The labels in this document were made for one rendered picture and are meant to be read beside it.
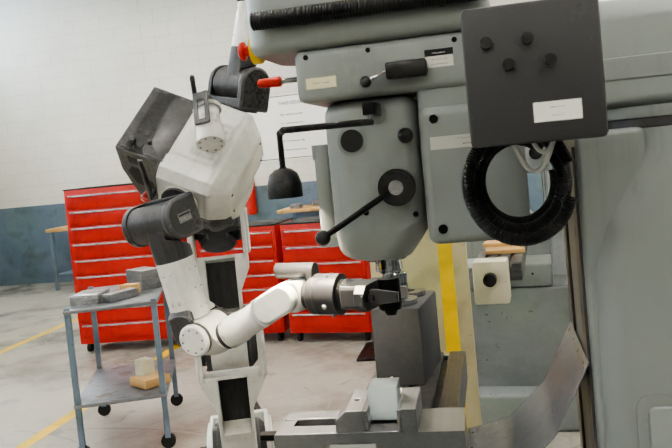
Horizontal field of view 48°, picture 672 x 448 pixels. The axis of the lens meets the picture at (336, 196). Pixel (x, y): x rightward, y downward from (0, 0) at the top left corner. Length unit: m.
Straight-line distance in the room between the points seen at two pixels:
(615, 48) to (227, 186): 0.92
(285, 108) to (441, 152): 9.54
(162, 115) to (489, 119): 0.99
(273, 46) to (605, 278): 0.74
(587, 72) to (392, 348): 0.94
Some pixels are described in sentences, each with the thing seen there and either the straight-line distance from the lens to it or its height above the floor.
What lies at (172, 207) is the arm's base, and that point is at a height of 1.44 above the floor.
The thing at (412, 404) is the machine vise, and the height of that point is 1.07.
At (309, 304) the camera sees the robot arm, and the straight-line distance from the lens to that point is 1.63.
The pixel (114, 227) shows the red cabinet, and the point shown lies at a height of 1.09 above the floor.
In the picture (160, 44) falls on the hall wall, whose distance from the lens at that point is 11.65.
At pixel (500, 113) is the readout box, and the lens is 1.18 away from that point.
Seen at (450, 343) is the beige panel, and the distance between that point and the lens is 3.38.
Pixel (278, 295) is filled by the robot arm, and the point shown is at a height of 1.24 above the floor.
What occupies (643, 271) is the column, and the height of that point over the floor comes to 1.28.
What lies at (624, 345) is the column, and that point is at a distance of 1.42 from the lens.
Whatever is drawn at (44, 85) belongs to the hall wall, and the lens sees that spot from 12.49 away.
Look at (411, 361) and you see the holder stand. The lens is 1.88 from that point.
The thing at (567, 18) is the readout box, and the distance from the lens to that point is 1.19.
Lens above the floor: 1.52
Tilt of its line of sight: 3 degrees down
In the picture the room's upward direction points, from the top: 5 degrees counter-clockwise
